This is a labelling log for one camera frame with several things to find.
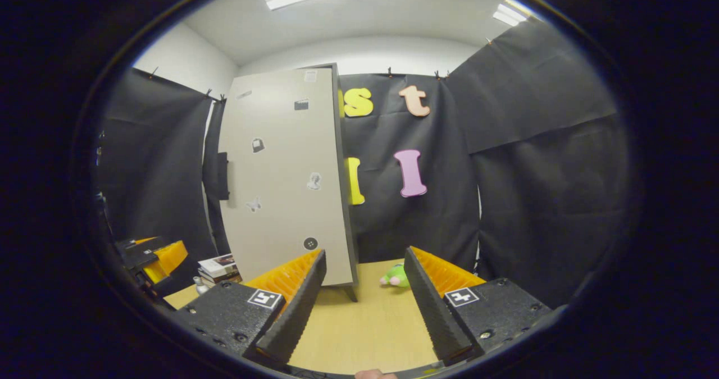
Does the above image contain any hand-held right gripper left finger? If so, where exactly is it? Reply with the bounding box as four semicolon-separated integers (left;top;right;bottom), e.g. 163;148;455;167
170;248;328;370

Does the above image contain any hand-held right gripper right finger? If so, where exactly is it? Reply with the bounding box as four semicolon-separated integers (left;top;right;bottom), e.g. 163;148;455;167
403;246;556;368

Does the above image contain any beige cabinet door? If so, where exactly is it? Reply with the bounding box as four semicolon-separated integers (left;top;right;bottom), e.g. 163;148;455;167
216;66;354;287

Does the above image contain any pink and green plush toy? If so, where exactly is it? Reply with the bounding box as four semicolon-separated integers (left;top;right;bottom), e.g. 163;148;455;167
380;263;411;288

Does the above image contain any stack of books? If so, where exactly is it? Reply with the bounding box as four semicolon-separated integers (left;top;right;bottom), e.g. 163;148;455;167
198;254;243;287

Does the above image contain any black backdrop cloth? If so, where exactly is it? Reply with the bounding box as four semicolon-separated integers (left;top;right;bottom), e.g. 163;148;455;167
93;17;630;309

